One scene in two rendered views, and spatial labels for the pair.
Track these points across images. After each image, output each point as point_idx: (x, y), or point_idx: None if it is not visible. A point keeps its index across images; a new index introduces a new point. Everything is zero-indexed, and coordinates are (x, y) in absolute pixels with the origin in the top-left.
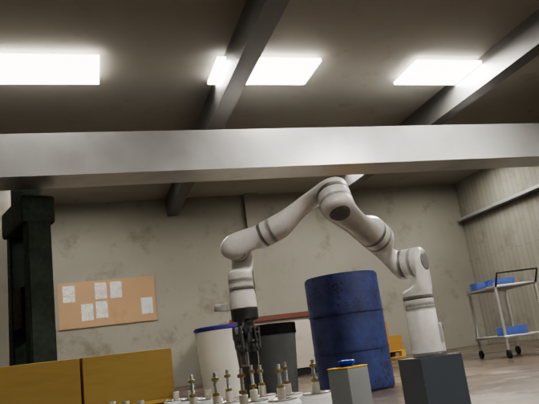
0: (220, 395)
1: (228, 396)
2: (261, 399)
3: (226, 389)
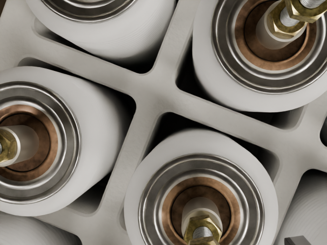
0: (14, 156)
1: (262, 34)
2: (228, 232)
3: (270, 15)
